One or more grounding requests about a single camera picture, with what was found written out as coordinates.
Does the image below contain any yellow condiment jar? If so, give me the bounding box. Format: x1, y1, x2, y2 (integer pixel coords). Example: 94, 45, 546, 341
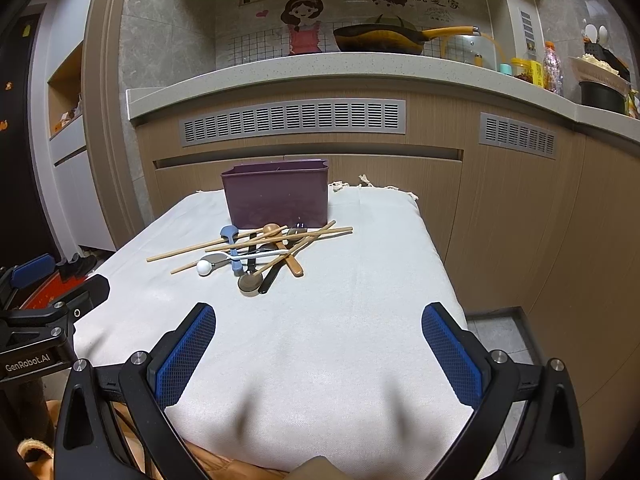
511, 58, 544, 88

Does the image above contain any white table cloth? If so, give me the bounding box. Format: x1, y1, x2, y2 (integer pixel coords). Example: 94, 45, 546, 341
74, 186, 471, 479

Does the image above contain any wooden chopstick one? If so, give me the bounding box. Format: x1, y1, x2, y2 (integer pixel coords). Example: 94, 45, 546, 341
146, 226, 285, 262

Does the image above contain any orange cap bottle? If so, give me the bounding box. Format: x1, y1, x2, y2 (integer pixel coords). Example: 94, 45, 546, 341
542, 41, 564, 96

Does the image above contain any wooden chopstick two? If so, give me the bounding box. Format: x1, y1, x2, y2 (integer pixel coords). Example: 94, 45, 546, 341
205, 226, 354, 252

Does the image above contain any small grey vent grille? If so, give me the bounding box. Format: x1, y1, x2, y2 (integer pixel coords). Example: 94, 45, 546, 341
478, 113, 556, 159

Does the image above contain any purple plastic utensil bin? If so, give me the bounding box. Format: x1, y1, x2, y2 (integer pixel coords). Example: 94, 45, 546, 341
221, 159, 329, 229

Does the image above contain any translucent brown plastic spoon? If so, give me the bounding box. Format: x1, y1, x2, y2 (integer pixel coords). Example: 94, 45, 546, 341
238, 255, 302, 297

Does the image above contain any wooden rice spoon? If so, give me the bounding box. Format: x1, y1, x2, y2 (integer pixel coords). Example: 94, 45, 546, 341
262, 223, 304, 278

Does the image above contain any wooden chopstick four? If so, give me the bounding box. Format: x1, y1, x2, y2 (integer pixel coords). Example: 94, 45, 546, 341
253, 220, 336, 278

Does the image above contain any black yellow frying pan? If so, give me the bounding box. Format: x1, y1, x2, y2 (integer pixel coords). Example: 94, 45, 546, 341
333, 21, 480, 55

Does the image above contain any glass pan lid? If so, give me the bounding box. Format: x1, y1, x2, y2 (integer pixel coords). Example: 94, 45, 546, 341
439, 35, 508, 70

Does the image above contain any small metal spoon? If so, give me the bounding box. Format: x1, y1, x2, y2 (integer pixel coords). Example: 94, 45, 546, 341
202, 233, 306, 263

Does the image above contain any black pot on counter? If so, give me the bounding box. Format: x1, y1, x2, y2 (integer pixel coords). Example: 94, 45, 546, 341
579, 81, 625, 114

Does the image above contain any long grey vent grille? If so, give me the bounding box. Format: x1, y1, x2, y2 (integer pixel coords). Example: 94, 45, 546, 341
179, 98, 407, 148

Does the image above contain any white plastic spoon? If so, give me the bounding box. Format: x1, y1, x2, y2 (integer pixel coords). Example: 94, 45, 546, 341
195, 249, 288, 276

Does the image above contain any wooden chopstick three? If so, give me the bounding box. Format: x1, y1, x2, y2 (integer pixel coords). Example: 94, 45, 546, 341
169, 219, 338, 276

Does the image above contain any black handled utensil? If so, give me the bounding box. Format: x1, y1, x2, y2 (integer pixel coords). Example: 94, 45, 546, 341
246, 242, 285, 296

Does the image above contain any blue plastic spoon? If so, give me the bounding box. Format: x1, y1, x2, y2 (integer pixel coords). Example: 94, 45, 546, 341
220, 224, 244, 278

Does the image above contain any small white teal bottle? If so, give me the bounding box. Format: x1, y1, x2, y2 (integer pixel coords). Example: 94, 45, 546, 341
499, 63, 513, 76

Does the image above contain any black refrigerator with magnets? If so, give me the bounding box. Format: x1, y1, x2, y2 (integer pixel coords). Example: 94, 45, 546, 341
1, 14, 58, 266

